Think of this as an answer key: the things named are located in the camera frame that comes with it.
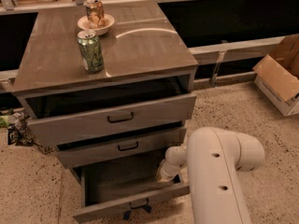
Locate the litter pile with wire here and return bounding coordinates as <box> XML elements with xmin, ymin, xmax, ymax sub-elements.
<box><xmin>0</xmin><ymin>109</ymin><xmax>54</xmax><ymax>155</ymax></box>

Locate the grey drawer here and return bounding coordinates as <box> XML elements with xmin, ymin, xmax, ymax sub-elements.
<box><xmin>70</xmin><ymin>147</ymin><xmax>191</xmax><ymax>224</ymax></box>
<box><xmin>28</xmin><ymin>93</ymin><xmax>196</xmax><ymax>147</ymax></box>
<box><xmin>57</xmin><ymin>126</ymin><xmax>186</xmax><ymax>169</ymax></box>

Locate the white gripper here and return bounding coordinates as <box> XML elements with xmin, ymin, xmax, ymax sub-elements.
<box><xmin>158</xmin><ymin>160</ymin><xmax>180</xmax><ymax>182</ymax></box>

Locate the grey bottom drawer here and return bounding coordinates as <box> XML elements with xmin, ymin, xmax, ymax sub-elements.
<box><xmin>70</xmin><ymin>147</ymin><xmax>191</xmax><ymax>224</ymax></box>

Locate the grey top drawer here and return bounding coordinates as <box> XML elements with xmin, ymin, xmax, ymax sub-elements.
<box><xmin>28</xmin><ymin>93</ymin><xmax>196</xmax><ymax>147</ymax></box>

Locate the cardboard box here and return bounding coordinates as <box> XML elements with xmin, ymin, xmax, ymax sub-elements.
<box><xmin>253</xmin><ymin>34</ymin><xmax>299</xmax><ymax>117</ymax></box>

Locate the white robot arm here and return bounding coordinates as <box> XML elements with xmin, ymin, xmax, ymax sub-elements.
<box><xmin>156</xmin><ymin>127</ymin><xmax>264</xmax><ymax>224</ymax></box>

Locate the green soda can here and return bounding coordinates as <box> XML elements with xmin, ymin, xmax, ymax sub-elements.
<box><xmin>78</xmin><ymin>30</ymin><xmax>104</xmax><ymax>73</ymax></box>

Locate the blue tape cross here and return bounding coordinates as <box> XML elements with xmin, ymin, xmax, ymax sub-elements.
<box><xmin>122</xmin><ymin>204</ymin><xmax>151</xmax><ymax>220</ymax></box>

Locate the white bowl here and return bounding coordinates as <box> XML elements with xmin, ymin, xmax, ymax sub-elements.
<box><xmin>78</xmin><ymin>14</ymin><xmax>115</xmax><ymax>35</ymax></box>

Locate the grey middle drawer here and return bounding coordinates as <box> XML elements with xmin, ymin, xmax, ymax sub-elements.
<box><xmin>57</xmin><ymin>126</ymin><xmax>186</xmax><ymax>169</ymax></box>

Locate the grey drawer cabinet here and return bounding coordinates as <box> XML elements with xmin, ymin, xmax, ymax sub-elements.
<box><xmin>11</xmin><ymin>0</ymin><xmax>199</xmax><ymax>191</ymax></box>

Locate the brown crumpled soda can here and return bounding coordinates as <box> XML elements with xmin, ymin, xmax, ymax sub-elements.
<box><xmin>85</xmin><ymin>0</ymin><xmax>106</xmax><ymax>29</ymax></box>

